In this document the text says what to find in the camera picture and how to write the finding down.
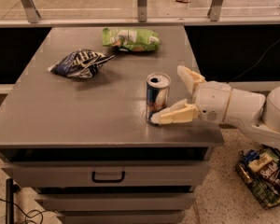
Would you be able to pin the Red Bull can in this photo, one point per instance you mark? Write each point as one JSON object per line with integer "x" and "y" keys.
{"x": 158, "y": 86}

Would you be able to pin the black pole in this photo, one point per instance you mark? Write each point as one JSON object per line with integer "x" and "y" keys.
{"x": 9, "y": 203}

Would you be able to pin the blue white chip bag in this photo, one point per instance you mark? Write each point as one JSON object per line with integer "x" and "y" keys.
{"x": 82, "y": 63}

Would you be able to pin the right metal railing post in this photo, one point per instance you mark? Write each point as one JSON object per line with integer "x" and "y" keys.
{"x": 215, "y": 10}

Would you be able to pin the left metal railing post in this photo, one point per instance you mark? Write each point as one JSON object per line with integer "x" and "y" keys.
{"x": 30, "y": 10}

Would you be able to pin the metal railing post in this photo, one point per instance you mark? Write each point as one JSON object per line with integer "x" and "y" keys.
{"x": 30, "y": 10}
{"x": 215, "y": 10}
{"x": 142, "y": 10}

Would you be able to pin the green chip bag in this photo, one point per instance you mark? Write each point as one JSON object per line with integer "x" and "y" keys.
{"x": 131, "y": 39}

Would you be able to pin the middle metal railing post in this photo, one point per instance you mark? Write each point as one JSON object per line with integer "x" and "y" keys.
{"x": 142, "y": 10}

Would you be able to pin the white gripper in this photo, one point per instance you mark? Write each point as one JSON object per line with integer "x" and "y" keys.
{"x": 213, "y": 102}

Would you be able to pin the black drawer handle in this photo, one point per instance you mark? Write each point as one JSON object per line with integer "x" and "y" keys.
{"x": 107, "y": 178}

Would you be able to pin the wire basket of snacks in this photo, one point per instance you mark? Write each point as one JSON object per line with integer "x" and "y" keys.
{"x": 260, "y": 171}

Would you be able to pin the grey drawer cabinet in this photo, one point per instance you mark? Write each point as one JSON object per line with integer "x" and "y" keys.
{"x": 56, "y": 131}

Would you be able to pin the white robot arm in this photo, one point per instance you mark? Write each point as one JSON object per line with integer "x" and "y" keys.
{"x": 255, "y": 115}

